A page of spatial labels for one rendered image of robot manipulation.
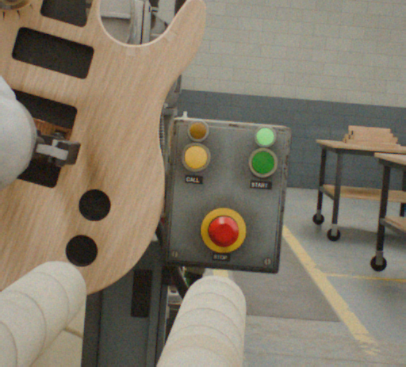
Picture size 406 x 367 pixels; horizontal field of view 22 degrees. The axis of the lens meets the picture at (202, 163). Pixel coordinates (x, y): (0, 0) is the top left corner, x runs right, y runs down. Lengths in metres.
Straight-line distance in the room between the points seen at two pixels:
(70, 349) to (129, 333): 1.11
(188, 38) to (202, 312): 0.83
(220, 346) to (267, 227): 1.04
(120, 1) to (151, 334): 0.52
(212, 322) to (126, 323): 1.23
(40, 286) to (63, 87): 0.79
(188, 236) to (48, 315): 0.97
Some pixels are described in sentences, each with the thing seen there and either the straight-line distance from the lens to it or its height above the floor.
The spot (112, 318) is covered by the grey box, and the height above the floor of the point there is 0.80.
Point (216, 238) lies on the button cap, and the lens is 1.40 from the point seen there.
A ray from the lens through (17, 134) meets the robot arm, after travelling 0.89.
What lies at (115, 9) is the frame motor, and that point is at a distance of 1.44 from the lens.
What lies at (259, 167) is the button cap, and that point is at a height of 1.06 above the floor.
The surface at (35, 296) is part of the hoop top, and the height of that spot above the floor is 1.05.
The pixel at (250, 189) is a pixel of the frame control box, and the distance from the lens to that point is 1.42.
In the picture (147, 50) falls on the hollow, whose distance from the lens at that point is 1.25.
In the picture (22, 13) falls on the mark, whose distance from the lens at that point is 1.27.
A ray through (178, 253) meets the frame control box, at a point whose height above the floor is 0.94.
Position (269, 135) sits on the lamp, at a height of 1.11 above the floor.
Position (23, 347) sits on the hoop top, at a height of 1.04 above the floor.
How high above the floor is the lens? 1.14
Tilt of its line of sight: 3 degrees down
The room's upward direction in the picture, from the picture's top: 5 degrees clockwise
